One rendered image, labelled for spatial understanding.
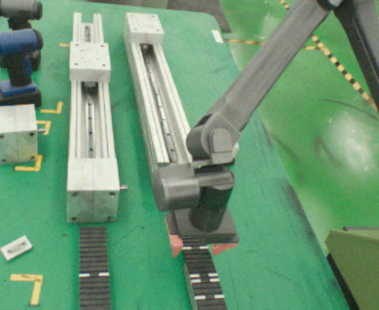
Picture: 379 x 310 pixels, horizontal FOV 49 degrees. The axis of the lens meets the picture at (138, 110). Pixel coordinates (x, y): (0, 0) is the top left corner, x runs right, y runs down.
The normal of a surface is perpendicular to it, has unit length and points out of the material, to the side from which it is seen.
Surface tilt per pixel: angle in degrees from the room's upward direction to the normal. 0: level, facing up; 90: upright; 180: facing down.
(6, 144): 90
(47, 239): 0
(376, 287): 90
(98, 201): 90
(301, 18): 45
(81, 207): 90
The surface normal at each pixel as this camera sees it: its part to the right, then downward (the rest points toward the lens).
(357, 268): -0.99, -0.04
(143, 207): 0.11, -0.81
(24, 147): 0.27, 0.58
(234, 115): 0.24, -0.19
